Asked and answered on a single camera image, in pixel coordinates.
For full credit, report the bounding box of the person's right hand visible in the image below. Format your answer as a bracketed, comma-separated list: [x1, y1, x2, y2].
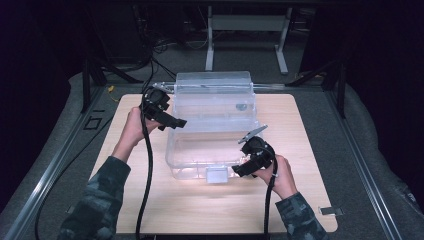
[253, 155, 298, 200]

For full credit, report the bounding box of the short aluminium cross rail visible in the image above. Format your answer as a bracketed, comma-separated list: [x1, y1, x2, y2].
[151, 81, 286, 92]

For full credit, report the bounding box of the black metal stand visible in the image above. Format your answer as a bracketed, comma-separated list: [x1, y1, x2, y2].
[81, 58, 141, 114]
[286, 59, 346, 118]

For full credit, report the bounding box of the grey metal table frame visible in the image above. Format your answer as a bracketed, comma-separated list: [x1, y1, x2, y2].
[204, 5, 293, 75]

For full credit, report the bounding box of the person's left hand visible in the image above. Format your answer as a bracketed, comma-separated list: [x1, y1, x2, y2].
[120, 106, 162, 148]

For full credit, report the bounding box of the clear plastic tiered storage box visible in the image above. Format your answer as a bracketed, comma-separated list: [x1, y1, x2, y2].
[164, 70, 264, 184]

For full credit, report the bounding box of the tangle of black cables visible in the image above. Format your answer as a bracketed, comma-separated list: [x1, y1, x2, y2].
[133, 6, 208, 93]

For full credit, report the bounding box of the long aluminium floor rail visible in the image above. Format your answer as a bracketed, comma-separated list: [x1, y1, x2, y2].
[0, 86, 111, 240]
[324, 89, 403, 240]

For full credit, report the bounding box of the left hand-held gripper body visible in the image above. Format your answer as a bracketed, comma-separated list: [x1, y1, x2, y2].
[142, 82, 175, 116]

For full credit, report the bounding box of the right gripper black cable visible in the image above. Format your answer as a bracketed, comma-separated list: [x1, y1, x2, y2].
[263, 156, 279, 240]

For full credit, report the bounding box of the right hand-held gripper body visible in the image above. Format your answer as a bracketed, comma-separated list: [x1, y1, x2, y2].
[237, 124, 276, 168]

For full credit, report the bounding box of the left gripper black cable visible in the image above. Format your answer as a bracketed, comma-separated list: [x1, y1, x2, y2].
[134, 96, 155, 240]

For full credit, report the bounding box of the small yellow tag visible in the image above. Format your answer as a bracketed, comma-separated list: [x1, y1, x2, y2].
[107, 85, 120, 103]

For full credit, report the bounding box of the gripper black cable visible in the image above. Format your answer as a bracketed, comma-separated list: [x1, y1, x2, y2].
[263, 156, 279, 240]
[134, 96, 155, 240]

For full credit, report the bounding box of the thin black floor cable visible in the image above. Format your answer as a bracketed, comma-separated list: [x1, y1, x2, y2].
[34, 114, 115, 240]

